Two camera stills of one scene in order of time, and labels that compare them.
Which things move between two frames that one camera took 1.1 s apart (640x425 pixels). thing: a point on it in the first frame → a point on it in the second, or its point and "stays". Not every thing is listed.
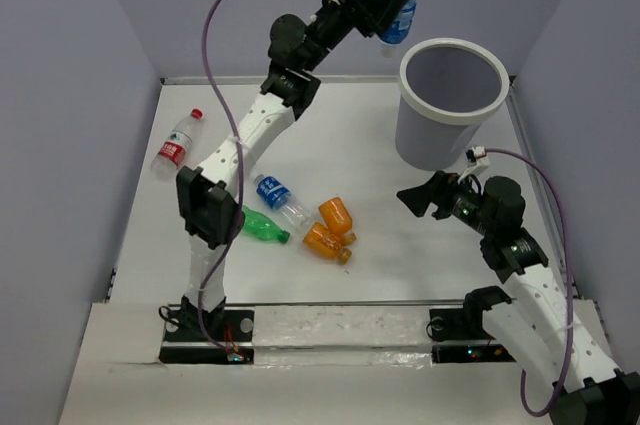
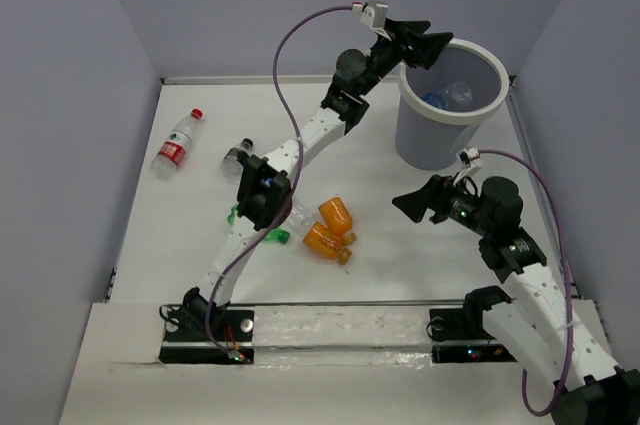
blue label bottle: [278, 197] stays
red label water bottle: [172, 152] stays
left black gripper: [368, 13] → [424, 47]
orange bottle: [326, 243] stays
